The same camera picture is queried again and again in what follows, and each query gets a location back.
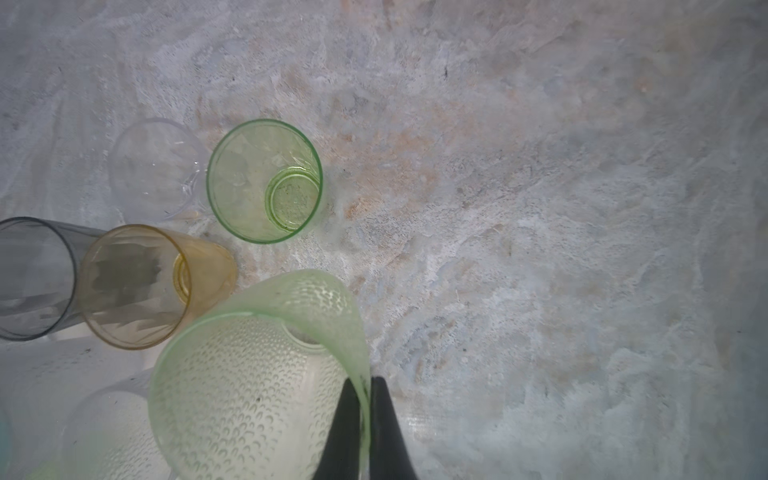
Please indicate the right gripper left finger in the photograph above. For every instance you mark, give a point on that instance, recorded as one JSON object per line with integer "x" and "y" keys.
{"x": 340, "y": 459}

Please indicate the yellow glass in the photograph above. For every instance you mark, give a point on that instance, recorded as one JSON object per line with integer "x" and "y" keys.
{"x": 139, "y": 285}

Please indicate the light green textured tumbler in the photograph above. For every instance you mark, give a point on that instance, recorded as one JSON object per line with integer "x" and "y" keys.
{"x": 249, "y": 390}

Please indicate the small clear glass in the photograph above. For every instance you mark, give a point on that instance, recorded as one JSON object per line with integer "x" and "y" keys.
{"x": 157, "y": 170}

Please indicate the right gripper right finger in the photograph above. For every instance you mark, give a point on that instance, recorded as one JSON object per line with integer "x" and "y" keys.
{"x": 389, "y": 458}

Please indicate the frosted clear tumbler back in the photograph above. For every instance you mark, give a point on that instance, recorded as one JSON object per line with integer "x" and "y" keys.
{"x": 108, "y": 436}

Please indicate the bright green smooth tumbler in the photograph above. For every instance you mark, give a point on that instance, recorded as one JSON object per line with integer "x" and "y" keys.
{"x": 265, "y": 182}

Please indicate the beige plastic tray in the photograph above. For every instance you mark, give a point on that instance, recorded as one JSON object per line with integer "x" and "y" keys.
{"x": 42, "y": 383}

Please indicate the dark grey glass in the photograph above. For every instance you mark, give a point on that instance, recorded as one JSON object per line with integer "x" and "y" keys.
{"x": 40, "y": 268}

